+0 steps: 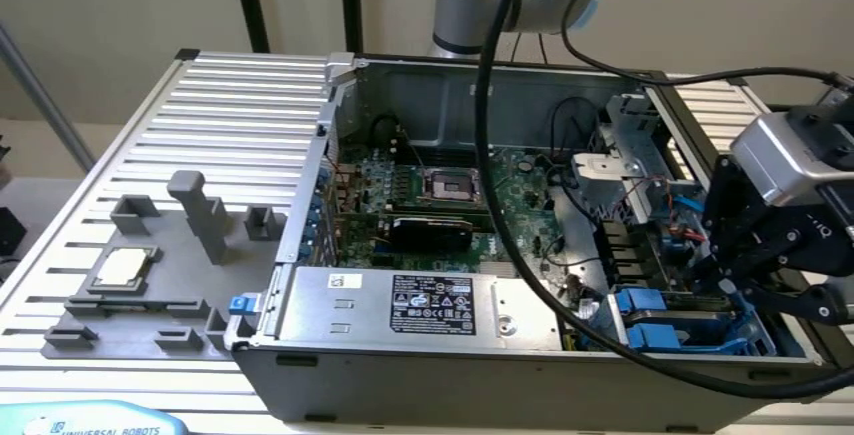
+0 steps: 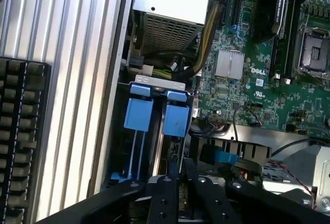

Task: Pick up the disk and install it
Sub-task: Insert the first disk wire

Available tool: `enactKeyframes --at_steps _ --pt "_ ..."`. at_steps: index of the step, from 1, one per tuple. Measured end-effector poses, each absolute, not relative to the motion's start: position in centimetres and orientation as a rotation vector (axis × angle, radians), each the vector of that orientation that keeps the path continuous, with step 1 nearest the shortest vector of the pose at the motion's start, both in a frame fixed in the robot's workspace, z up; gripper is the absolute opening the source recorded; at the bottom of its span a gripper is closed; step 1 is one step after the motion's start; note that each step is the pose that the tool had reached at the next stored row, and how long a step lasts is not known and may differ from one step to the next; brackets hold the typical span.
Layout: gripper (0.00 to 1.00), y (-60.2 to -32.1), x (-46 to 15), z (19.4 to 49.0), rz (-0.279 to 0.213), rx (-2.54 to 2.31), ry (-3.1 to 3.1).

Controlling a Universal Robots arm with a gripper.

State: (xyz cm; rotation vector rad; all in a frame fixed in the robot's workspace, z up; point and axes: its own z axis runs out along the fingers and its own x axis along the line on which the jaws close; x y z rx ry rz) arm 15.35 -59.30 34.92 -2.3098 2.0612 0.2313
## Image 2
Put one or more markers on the metal CPU socket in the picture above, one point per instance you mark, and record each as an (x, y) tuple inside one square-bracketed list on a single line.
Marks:
[(313, 51)]

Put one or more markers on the black RAM slot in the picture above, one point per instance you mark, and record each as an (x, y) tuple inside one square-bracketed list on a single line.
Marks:
[(277, 54), (291, 41)]

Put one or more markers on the green Dell motherboard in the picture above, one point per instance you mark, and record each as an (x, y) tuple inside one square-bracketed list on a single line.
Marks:
[(273, 100)]

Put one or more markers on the grey metal drive cage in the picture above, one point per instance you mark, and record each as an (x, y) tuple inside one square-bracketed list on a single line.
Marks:
[(309, 164)]

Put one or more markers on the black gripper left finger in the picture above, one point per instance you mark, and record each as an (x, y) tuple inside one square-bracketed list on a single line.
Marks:
[(162, 200)]

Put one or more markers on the open metal PC case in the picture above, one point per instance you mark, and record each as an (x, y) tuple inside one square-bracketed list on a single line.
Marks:
[(121, 41)]

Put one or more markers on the black expansion slot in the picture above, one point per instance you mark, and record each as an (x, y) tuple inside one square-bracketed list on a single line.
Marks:
[(237, 2)]

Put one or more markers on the black disk bay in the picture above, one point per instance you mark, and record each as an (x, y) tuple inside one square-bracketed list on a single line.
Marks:
[(116, 131)]

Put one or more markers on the black computer keyboard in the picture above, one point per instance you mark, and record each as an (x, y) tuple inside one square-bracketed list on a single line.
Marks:
[(18, 141)]

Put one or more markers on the blue disk carrier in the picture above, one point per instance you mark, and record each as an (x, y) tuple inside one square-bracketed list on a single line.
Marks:
[(138, 113), (175, 118)]

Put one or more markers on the black Nvidia graphics card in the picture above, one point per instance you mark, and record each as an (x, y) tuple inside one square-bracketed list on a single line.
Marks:
[(269, 10)]

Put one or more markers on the silver power supply unit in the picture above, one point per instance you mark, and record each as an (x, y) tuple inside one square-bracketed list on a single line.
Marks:
[(170, 7)]

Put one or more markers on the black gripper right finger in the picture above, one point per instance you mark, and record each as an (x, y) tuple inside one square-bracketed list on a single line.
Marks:
[(211, 200)]

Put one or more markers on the silver chipset heatsink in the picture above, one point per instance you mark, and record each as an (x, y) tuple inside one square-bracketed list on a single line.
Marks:
[(229, 64)]

